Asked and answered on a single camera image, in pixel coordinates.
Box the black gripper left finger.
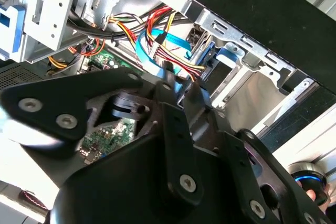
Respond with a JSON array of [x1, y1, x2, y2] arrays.
[[0, 62, 204, 208]]

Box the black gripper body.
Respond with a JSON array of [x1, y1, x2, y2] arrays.
[[49, 134, 245, 224]]

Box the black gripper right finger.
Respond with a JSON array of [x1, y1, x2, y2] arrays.
[[183, 82, 334, 224]]

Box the round black tool blue ring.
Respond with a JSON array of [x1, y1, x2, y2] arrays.
[[287, 162, 329, 206]]

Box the red yellow disk power wire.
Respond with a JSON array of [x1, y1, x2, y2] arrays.
[[143, 6, 211, 82]]

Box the light blue data wire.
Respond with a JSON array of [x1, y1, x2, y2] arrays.
[[134, 28, 193, 99]]

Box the person's hand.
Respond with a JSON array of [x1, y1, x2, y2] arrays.
[[304, 183, 336, 216]]

